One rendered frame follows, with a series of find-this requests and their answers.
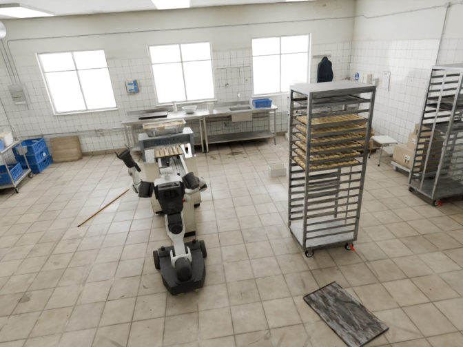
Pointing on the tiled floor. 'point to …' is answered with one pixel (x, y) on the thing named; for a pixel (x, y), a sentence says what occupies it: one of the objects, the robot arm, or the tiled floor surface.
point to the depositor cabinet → (151, 169)
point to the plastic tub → (277, 170)
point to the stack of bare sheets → (345, 315)
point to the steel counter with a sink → (245, 113)
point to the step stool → (383, 144)
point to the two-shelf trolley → (7, 166)
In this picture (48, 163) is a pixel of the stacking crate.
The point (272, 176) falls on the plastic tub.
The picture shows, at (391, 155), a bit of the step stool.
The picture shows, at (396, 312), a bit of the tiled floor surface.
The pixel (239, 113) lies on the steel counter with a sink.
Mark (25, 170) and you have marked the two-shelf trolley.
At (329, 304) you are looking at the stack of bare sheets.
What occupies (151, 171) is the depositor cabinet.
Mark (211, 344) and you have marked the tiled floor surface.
